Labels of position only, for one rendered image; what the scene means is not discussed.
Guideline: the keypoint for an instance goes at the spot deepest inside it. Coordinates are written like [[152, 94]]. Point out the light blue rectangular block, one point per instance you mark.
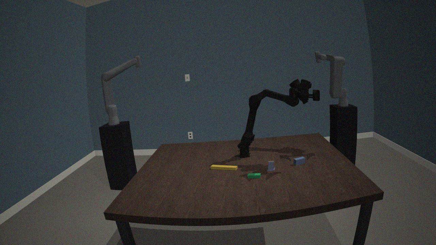
[[298, 161]]

